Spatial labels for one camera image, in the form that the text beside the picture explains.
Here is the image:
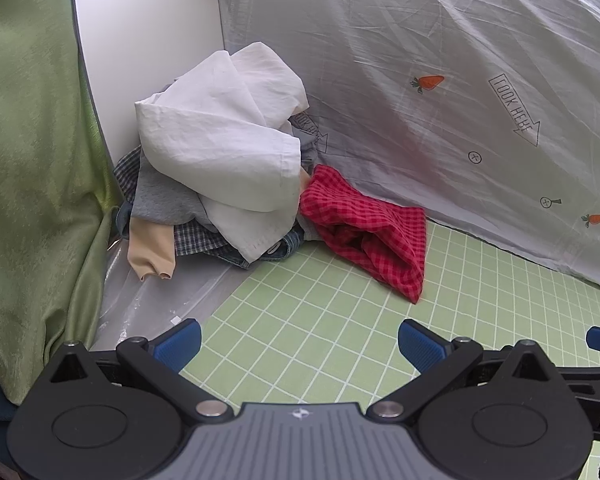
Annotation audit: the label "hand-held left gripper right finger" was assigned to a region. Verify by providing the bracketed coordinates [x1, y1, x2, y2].
[367, 319, 561, 423]

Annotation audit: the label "grey carrot print sheet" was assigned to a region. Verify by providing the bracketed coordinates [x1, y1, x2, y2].
[214, 0, 600, 294]

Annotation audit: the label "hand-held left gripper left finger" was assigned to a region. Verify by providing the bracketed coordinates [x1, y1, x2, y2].
[49, 318, 233, 423]

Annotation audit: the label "green curtain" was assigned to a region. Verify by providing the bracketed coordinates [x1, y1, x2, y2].
[0, 0, 125, 407]

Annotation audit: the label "white board panel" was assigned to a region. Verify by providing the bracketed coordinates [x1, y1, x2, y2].
[72, 0, 227, 163]

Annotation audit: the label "green grid bed sheet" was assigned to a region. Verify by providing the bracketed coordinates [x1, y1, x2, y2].
[179, 220, 600, 480]

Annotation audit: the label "clear plastic sheet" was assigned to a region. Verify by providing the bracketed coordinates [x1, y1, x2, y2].
[91, 235, 253, 352]

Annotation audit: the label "beige garment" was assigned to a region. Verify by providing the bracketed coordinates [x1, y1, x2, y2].
[126, 169, 314, 282]

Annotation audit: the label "red checked shorts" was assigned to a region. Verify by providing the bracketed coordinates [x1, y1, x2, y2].
[299, 164, 427, 305]

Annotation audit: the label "blue denim garment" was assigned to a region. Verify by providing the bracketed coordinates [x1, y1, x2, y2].
[114, 202, 306, 272]

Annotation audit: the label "blue checked shirt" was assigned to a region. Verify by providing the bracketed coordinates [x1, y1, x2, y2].
[114, 146, 236, 261]

